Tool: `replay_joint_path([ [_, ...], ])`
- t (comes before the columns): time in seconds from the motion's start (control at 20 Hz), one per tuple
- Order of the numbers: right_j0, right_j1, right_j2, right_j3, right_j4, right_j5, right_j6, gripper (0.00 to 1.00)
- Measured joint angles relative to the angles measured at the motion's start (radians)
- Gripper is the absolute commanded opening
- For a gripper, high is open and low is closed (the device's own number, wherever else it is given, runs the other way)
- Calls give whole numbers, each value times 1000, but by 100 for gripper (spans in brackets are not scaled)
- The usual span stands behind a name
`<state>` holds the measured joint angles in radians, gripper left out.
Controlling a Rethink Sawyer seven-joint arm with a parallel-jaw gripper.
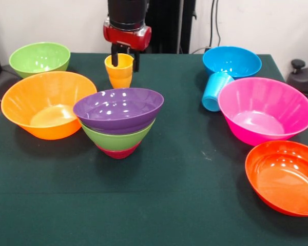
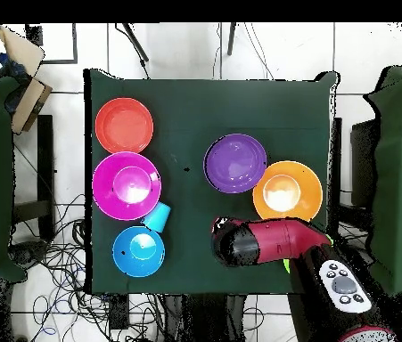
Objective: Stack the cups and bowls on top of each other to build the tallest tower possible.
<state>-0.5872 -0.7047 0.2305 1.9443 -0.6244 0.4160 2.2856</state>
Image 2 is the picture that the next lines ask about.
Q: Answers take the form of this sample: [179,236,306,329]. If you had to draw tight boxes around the purple bowl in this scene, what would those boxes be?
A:
[202,133,268,194]

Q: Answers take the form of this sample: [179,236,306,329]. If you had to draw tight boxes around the green bowl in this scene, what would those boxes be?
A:
[283,234,334,274]

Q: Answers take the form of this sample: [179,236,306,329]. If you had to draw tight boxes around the large orange bowl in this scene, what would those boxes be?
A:
[252,159,324,223]

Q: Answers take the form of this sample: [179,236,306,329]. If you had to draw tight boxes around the blue cup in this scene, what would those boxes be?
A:
[140,201,172,234]

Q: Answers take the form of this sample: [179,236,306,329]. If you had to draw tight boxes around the blue bowl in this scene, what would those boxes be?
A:
[111,225,167,278]

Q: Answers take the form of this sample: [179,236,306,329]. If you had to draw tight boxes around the dark green table cloth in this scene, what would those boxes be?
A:
[83,68,340,297]

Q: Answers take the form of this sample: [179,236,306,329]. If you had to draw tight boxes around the large magenta bowl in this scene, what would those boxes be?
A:
[92,151,162,222]

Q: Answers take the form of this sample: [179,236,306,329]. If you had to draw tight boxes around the black box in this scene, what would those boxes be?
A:
[349,118,381,208]

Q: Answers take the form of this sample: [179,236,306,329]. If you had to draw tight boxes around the orange-red shallow bowl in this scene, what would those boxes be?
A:
[94,97,154,155]

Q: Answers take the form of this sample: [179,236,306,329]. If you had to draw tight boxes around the black tripod leg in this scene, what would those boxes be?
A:
[226,22,238,57]
[114,22,151,79]

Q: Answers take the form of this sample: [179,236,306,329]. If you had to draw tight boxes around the black stand base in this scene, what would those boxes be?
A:
[9,240,49,267]

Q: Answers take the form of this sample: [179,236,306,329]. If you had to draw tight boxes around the cardboard box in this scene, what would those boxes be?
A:
[0,24,53,134]

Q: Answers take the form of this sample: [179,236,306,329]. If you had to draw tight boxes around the tangle of floor cables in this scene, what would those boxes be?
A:
[11,193,168,342]

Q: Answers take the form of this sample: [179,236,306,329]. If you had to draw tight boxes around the black bench frame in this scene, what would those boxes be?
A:
[12,114,55,243]

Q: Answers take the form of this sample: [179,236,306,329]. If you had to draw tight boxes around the black square floor frame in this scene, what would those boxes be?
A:
[25,22,79,65]

